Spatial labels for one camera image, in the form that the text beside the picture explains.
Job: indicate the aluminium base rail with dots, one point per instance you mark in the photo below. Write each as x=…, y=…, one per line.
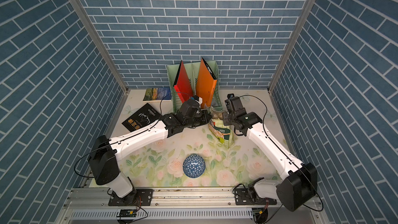
x=204, y=205

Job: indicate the mint green file organizer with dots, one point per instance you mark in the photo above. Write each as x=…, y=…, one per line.
x=192, y=70

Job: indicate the black book with antlers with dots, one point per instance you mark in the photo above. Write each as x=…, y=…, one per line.
x=143, y=117

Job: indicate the landscape cover book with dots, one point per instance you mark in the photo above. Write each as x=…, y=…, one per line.
x=157, y=95

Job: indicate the orange file folder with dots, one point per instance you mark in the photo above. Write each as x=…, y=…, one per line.
x=206, y=84

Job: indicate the green oats bag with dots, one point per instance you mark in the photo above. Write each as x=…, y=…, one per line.
x=222, y=132

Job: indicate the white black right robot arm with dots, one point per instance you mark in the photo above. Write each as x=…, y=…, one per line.
x=298, y=181

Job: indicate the blue patterned ceramic bowl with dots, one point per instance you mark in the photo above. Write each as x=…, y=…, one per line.
x=194, y=166

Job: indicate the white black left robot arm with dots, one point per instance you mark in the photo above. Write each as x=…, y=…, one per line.
x=106, y=153

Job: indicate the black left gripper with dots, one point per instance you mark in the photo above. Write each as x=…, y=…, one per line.
x=204, y=120

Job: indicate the small black controller box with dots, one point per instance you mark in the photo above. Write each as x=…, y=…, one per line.
x=127, y=213

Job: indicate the red file folder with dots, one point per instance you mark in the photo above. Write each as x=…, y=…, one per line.
x=182, y=84

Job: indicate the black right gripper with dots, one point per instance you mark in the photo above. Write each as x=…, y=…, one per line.
x=225, y=118

